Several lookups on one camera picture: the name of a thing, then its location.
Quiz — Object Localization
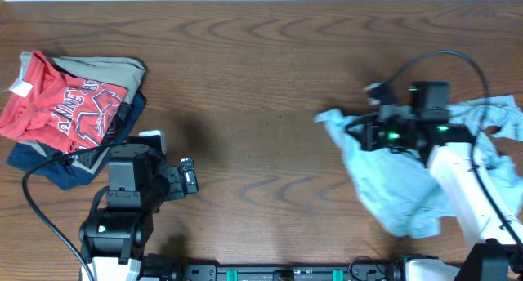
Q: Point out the light blue t-shirt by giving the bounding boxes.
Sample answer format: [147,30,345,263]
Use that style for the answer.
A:
[315,95,522,239]

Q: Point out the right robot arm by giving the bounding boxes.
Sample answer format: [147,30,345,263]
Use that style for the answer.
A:
[345,105,522,280]

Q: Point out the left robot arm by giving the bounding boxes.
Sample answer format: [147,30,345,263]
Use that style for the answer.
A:
[79,144,199,281]

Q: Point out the navy folded garment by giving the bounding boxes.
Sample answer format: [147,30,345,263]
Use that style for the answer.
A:
[7,92,146,190]

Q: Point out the beige folded shirt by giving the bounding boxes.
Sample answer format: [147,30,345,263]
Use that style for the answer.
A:
[20,52,145,174]

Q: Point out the red printed t-shirt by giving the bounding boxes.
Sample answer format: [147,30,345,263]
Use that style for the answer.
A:
[1,51,127,153]

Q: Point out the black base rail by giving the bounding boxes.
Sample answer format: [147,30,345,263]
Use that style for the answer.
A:
[138,255,403,281]

